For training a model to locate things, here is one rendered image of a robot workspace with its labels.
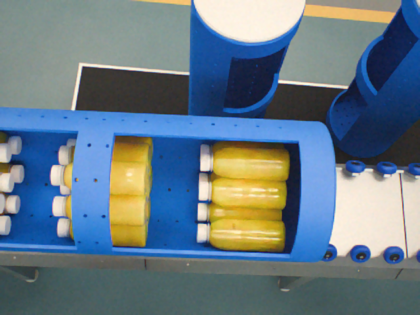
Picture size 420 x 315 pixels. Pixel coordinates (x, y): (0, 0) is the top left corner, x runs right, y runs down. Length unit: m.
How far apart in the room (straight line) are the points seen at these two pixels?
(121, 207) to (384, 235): 0.62
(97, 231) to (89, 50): 1.59
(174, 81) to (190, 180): 1.05
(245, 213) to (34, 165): 0.49
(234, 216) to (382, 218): 0.37
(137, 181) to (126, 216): 0.08
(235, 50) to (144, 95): 0.93
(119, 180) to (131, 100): 1.20
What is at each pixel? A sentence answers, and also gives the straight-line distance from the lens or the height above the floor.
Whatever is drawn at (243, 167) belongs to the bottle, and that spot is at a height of 1.13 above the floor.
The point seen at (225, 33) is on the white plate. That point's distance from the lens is 1.32.
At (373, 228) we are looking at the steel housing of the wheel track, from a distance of 1.33.
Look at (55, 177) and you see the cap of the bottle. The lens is 1.07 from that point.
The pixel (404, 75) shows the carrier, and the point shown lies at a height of 0.80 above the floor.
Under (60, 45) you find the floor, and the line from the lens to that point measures 2.55.
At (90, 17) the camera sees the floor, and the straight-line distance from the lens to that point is 2.60.
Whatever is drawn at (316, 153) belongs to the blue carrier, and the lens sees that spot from 1.00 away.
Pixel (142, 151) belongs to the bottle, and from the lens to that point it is 1.09.
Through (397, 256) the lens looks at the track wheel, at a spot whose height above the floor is 0.97.
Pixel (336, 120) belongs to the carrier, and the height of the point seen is 0.16.
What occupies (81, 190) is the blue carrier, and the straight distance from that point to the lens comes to 0.98.
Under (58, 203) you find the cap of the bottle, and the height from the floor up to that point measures 1.11.
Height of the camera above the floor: 2.15
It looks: 71 degrees down
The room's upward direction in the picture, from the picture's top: 8 degrees clockwise
